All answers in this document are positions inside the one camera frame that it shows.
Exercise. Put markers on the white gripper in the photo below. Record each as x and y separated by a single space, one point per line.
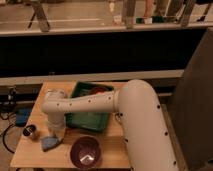
57 130

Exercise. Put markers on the blue sponge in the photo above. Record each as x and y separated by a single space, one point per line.
49 142

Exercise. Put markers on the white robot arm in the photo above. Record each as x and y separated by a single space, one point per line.
148 142

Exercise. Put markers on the metal cup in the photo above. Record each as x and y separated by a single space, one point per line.
31 132

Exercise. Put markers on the green plastic tray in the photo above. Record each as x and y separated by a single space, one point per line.
96 122

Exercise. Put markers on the blue box on floor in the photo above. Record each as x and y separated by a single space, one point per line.
22 116

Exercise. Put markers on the purple bowl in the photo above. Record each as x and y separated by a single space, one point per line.
85 153

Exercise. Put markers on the red item in tray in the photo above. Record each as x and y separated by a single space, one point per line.
97 90

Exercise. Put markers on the grey cabinet panel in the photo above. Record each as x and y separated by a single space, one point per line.
191 107

